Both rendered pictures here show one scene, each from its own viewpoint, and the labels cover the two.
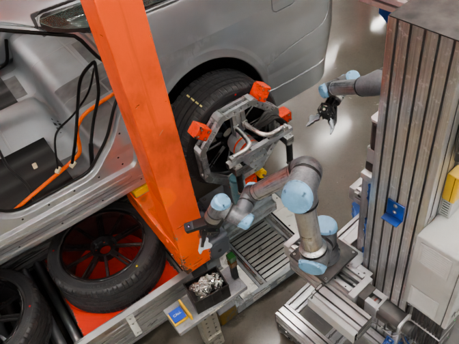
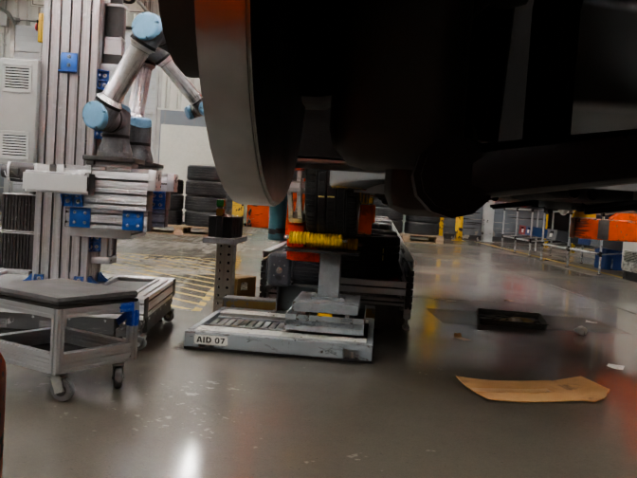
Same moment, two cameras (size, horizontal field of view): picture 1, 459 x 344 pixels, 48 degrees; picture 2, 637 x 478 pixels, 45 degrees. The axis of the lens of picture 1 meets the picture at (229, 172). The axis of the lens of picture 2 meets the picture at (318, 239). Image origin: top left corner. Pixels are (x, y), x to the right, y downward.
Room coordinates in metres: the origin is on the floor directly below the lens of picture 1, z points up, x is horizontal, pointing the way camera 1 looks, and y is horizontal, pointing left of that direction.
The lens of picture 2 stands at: (4.21, -3.14, 0.70)
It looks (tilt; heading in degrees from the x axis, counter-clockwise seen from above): 3 degrees down; 122
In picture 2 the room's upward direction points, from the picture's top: 4 degrees clockwise
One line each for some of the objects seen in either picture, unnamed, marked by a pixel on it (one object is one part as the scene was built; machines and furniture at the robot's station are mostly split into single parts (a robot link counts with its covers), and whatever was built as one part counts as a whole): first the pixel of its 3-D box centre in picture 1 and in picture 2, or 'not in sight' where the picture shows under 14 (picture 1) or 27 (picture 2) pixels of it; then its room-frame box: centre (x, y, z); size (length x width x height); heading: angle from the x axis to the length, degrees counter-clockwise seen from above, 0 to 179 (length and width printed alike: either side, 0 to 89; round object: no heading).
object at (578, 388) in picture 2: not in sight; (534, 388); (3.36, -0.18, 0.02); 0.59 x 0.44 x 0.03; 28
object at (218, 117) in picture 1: (239, 142); (301, 165); (2.15, -0.09, 0.85); 0.54 x 0.07 x 0.54; 118
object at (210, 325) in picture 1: (207, 323); (225, 278); (1.43, 0.27, 0.21); 0.10 x 0.10 x 0.42; 28
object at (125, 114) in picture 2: not in sight; (116, 119); (1.63, -0.77, 0.98); 0.13 x 0.12 x 0.14; 109
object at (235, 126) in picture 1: (233, 138); not in sight; (2.00, -0.06, 1.03); 0.19 x 0.18 x 0.11; 28
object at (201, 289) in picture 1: (207, 289); (226, 225); (1.46, 0.23, 0.51); 0.20 x 0.14 x 0.13; 111
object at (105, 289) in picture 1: (108, 254); (343, 252); (1.89, 0.80, 0.39); 0.66 x 0.66 x 0.24
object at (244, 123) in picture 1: (263, 120); not in sight; (2.09, -0.23, 1.03); 0.19 x 0.18 x 0.11; 28
